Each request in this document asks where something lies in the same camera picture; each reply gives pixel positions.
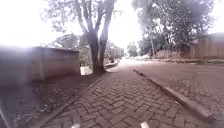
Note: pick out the building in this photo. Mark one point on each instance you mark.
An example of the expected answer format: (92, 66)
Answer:
(116, 52)

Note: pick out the large forked tree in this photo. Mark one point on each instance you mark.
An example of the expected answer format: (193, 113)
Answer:
(96, 60)

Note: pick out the small tree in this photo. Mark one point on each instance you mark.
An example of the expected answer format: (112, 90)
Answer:
(132, 50)

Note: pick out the pale concrete slab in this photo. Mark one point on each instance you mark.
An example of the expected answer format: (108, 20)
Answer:
(86, 70)

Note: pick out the red brick path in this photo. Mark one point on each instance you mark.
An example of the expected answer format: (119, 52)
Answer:
(126, 100)

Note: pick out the stone kerb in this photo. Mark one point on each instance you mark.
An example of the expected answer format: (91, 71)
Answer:
(173, 95)
(60, 110)

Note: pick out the robot's own part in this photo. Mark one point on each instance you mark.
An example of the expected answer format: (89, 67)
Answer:
(75, 126)
(144, 125)

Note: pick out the grass verge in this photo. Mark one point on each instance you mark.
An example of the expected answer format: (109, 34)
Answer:
(186, 61)

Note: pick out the row of dark trees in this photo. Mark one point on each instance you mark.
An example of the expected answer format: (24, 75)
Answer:
(180, 23)

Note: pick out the bare dirt strip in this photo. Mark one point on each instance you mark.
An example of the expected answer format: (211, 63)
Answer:
(40, 98)

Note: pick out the reddish paved road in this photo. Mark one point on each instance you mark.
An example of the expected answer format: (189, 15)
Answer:
(195, 80)

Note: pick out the trees behind wall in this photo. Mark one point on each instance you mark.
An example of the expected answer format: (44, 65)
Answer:
(68, 41)

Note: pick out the brown brick wall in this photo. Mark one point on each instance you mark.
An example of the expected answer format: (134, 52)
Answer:
(60, 63)

